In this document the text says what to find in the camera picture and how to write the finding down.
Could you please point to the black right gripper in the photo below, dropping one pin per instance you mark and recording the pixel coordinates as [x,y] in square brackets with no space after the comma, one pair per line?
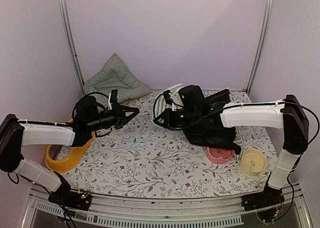
[165,116]

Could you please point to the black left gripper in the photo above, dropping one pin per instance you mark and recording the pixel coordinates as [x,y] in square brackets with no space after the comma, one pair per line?
[121,118]

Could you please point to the green striped pet tent fabric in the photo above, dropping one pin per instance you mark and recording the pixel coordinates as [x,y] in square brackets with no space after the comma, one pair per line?
[223,138]

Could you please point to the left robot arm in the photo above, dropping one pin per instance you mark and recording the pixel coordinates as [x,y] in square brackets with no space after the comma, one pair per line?
[16,134]

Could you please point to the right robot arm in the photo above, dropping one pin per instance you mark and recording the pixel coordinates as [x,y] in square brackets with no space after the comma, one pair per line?
[286,123]

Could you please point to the pink pet bowl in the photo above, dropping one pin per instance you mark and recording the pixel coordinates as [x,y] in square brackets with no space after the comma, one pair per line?
[218,155]

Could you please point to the cream pet bowl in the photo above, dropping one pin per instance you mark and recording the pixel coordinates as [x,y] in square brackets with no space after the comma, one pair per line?
[253,162]

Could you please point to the green checkered cushion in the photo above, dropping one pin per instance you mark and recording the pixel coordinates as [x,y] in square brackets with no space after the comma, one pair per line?
[115,75]

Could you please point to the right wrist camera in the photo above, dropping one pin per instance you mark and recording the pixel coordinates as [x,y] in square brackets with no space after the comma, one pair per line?
[167,97]

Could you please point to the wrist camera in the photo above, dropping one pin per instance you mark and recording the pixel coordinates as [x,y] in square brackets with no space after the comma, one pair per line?
[167,97]
[112,98]

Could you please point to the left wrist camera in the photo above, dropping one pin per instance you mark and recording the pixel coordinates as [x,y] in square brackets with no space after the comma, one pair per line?
[112,98]

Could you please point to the front aluminium rail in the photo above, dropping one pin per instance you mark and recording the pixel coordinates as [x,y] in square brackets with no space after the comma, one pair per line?
[121,211]

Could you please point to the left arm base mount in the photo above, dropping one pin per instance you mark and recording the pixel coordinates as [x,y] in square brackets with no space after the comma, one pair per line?
[67,197]

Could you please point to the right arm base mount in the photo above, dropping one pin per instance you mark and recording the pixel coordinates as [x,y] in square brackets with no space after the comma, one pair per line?
[268,197]

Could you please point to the left aluminium corner post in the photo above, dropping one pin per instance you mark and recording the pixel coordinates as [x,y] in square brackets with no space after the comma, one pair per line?
[70,42]

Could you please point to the aluminium corner post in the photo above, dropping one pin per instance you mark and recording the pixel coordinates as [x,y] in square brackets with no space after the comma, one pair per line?
[70,42]
[260,46]

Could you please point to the right aluminium corner post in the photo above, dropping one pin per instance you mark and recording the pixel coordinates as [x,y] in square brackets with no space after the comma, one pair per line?
[260,46]

